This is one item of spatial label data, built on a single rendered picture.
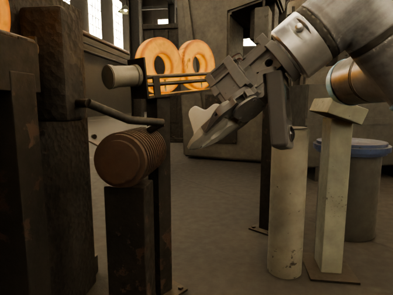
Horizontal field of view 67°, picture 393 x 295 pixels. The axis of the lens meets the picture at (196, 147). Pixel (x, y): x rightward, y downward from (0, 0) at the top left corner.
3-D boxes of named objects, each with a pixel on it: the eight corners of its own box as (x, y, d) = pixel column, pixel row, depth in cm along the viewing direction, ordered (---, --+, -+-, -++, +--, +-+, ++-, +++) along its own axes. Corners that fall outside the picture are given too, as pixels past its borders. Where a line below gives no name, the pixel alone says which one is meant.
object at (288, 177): (268, 278, 103) (274, 128, 96) (265, 260, 115) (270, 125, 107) (304, 281, 102) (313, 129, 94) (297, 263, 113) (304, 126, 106)
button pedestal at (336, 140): (312, 285, 99) (323, 97, 90) (297, 250, 123) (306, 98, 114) (363, 289, 97) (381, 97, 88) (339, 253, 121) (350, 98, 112)
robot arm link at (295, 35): (335, 68, 46) (328, 40, 38) (308, 89, 48) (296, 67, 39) (299, 31, 50) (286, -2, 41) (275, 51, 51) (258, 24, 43)
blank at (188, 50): (173, 40, 91) (181, 38, 89) (206, 41, 102) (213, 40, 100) (178, 91, 95) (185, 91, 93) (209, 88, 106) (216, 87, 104)
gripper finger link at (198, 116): (176, 127, 54) (216, 93, 51) (192, 154, 51) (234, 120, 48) (166, 124, 51) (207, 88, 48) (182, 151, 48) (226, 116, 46)
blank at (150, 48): (130, 37, 80) (138, 35, 78) (172, 40, 91) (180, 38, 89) (137, 95, 84) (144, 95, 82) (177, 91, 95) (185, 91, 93)
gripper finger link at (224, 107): (209, 129, 50) (249, 95, 48) (214, 137, 50) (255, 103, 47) (195, 123, 46) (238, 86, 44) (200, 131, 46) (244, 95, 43)
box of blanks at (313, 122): (302, 182, 229) (307, 79, 217) (264, 161, 310) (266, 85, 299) (423, 178, 241) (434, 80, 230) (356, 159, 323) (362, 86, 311)
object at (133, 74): (103, 89, 77) (99, 65, 76) (131, 87, 84) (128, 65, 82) (115, 89, 73) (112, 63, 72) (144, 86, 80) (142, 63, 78)
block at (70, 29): (22, 122, 65) (13, 5, 62) (45, 119, 73) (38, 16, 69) (68, 122, 64) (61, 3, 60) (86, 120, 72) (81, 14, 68)
